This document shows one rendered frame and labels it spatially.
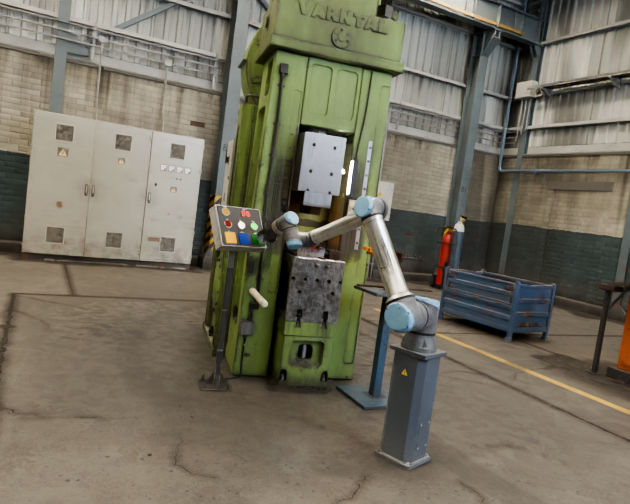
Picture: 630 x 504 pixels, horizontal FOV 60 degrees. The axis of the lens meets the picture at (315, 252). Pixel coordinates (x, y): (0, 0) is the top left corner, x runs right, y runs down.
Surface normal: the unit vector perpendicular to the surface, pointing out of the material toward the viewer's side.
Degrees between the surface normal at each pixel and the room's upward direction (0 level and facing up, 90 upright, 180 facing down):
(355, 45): 90
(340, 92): 90
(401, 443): 90
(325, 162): 90
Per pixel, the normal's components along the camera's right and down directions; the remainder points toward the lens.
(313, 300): 0.28, 0.11
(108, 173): 0.48, 0.14
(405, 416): -0.68, -0.03
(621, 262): -0.88, -0.08
